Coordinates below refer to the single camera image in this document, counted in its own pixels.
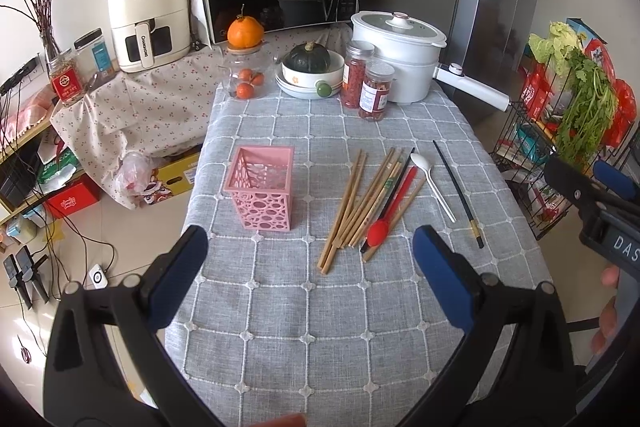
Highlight green pumpkin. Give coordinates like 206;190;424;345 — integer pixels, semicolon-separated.
283;41;331;74

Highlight thin black chopstick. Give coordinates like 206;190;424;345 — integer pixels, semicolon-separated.
371;147;416;223

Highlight floral tablecloth on side table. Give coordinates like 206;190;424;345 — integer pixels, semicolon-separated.
51;25;352;209

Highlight clear jar of red berries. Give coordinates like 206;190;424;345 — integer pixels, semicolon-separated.
341;40;374;108

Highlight red cardboard box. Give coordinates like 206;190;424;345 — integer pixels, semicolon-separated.
44;174;102;219

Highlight white electric cooking pot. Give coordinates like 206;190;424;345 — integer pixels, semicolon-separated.
352;11;510;112

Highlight bamboo chopstick with green print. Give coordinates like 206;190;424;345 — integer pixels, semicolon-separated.
343;148;402;247

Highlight right human hand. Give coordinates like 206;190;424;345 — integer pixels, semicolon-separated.
590;265;620;355

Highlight clear canister with blue label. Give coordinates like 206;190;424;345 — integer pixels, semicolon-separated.
74;28;115;81

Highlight pink perforated utensil holder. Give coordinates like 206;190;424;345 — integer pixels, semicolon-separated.
224;145;294;232

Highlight yellow cardboard box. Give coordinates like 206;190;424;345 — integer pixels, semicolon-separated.
143;150;200;205

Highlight large orange citrus fruit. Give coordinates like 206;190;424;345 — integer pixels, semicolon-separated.
227;8;265;50

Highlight black chopstick with gold band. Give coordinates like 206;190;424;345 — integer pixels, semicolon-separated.
433;141;485;249

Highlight cream air fryer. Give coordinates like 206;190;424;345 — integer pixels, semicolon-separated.
107;0;191;74

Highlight green leafy vegetables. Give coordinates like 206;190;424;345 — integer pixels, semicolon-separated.
521;18;618;171

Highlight grey checked tablecloth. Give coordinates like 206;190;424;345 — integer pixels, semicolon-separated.
165;89;549;426

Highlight clear plastic bag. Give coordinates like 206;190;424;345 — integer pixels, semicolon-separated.
114;152;154;196

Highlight plain bamboo chopstick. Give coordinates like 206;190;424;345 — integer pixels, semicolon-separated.
317;150;362;270
362;179;426;262
334;147;399;248
320;151;367;274
333;147;395;249

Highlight clear jar with red label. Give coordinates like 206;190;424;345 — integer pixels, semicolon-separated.
359;60;395;121

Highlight white plastic spoon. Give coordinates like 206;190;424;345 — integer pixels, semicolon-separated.
410;153;457;223

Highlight white ceramic bowl green handle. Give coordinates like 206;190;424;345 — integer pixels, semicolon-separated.
274;51;345;100

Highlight black wire rack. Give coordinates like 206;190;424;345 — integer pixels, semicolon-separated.
491;46;639;239

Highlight glass jar with small oranges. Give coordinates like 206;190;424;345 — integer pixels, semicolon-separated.
221;44;270;101

